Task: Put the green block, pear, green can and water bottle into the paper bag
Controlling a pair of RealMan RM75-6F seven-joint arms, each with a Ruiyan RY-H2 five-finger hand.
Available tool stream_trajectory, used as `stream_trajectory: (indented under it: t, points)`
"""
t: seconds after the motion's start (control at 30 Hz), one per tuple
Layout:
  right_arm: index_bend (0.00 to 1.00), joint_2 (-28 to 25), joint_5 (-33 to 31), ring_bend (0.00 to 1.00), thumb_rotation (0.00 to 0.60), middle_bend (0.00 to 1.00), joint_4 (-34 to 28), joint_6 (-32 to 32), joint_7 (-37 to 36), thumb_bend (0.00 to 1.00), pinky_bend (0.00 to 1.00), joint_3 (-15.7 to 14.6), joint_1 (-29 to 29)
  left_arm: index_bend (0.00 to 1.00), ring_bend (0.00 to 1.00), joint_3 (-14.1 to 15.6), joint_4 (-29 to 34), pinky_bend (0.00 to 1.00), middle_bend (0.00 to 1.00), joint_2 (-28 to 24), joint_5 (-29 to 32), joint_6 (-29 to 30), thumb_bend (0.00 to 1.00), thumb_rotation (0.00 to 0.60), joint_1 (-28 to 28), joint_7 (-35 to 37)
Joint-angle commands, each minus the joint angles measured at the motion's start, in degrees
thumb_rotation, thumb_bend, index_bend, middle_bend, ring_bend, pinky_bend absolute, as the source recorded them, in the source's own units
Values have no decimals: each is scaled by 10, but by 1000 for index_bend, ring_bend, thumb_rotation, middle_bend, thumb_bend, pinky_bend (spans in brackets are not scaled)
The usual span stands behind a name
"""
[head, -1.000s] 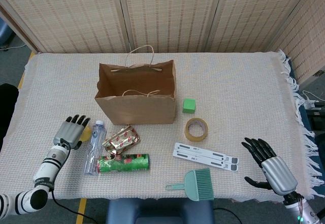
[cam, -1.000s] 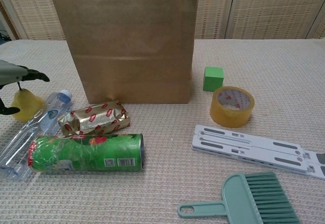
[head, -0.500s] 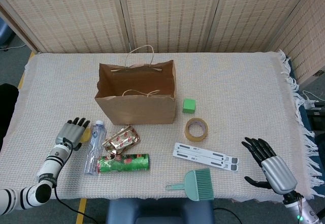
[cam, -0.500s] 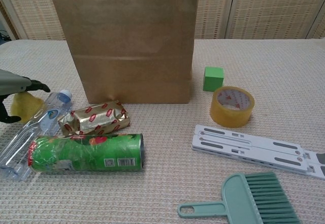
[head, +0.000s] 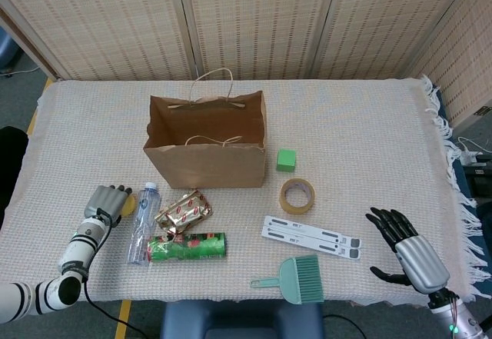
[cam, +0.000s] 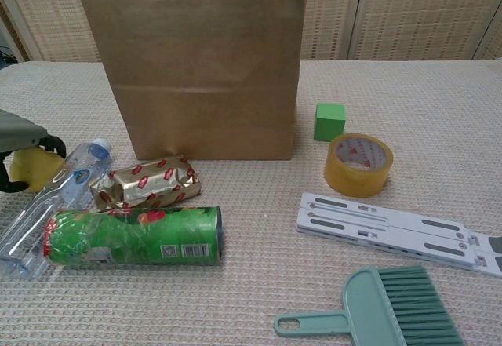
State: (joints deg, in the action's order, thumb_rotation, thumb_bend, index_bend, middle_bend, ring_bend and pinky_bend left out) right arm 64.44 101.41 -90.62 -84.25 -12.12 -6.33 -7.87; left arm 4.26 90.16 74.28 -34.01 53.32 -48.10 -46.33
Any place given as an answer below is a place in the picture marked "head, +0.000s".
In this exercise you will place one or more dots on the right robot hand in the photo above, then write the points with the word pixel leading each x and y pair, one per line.
pixel 423 262

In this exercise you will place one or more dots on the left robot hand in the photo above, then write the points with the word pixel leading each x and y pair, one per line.
pixel 105 200

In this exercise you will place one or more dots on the clear plastic water bottle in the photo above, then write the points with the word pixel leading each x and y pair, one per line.
pixel 144 216

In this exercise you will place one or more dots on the gold foil snack packet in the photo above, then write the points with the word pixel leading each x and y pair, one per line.
pixel 184 212

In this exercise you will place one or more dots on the green chips can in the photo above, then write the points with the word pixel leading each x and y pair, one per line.
pixel 192 246

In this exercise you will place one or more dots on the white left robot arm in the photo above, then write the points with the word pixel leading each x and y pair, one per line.
pixel 77 250

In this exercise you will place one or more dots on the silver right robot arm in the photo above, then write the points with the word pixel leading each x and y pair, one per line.
pixel 461 320

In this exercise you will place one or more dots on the brown paper bag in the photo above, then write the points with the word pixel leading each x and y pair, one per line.
pixel 207 166

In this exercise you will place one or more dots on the black box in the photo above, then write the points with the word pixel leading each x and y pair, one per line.
pixel 480 179

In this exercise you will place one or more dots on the white folding laptop stand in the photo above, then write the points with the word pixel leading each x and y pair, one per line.
pixel 307 235

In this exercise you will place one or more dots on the teal hand brush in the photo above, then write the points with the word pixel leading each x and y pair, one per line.
pixel 303 281

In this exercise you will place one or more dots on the beige woven tablecloth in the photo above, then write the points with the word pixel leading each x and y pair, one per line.
pixel 365 143

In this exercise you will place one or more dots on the clear packing tape roll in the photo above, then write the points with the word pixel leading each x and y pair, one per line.
pixel 284 201

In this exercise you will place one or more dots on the brass screen hinge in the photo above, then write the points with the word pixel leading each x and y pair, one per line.
pixel 483 111

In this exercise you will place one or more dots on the green cube block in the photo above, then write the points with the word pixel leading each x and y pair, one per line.
pixel 286 160

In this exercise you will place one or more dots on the blue background object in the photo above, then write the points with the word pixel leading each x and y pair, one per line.
pixel 7 50

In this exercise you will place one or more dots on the dark blue padded base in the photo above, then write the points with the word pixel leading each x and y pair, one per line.
pixel 242 320

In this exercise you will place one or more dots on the bamboo folding screen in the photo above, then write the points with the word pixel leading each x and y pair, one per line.
pixel 250 20

